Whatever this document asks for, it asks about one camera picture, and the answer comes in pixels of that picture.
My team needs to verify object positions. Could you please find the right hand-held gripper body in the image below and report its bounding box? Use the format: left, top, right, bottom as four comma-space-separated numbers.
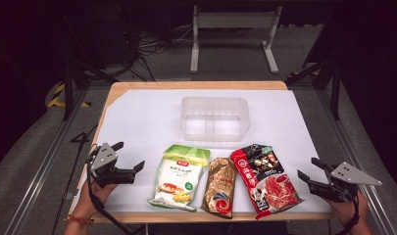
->
307, 162, 383, 204

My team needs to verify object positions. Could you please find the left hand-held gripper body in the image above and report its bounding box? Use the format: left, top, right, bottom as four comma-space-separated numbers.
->
87, 142, 137, 189

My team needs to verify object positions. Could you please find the red and black food packet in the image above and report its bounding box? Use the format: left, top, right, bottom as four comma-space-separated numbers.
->
229, 143, 305, 221

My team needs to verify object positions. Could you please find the green and white food packet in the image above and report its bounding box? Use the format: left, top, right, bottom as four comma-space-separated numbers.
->
147, 144, 212, 213

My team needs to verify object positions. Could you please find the gold foil packet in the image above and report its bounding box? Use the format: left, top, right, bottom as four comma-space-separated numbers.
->
200, 157, 238, 219

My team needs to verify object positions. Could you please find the clear plastic container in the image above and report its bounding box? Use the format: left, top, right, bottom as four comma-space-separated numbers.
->
180, 96, 251, 143

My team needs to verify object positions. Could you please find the person's right hand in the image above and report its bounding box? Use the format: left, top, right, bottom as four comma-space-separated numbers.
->
325, 190, 371, 228

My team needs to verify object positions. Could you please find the person's left hand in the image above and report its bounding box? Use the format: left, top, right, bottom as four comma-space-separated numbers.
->
75, 177, 119, 220

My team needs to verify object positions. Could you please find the white paper sheet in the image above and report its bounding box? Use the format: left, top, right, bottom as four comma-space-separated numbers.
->
70, 88, 333, 215

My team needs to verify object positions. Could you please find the yellow and black hazard tape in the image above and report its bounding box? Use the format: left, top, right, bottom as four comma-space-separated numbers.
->
47, 82, 91, 109

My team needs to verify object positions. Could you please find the black tripod stand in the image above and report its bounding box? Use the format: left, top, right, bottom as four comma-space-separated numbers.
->
59, 6, 120, 121
283, 58, 343, 120

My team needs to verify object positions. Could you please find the white metal stand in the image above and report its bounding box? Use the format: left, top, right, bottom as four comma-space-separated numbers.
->
189, 4, 284, 74

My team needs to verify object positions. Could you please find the aluminium floor rail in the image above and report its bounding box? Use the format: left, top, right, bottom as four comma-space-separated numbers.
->
316, 87, 397, 235
3, 87, 90, 235

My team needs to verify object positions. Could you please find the thin black floor cable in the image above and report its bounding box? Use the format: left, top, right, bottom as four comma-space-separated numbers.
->
50, 123, 100, 235

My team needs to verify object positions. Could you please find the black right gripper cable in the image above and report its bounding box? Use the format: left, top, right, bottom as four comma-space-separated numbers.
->
335, 193, 361, 235

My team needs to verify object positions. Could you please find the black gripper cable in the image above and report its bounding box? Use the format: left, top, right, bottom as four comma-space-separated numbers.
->
335, 193, 361, 235
85, 153, 145, 235

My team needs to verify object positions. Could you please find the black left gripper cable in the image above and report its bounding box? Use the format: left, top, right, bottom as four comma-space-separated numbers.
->
85, 153, 145, 235

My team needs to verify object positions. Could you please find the red bead bracelet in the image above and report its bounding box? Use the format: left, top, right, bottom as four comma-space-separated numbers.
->
66, 213, 96, 227

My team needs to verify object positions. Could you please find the bundle of floor cables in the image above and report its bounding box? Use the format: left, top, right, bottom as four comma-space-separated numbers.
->
119, 6, 194, 82

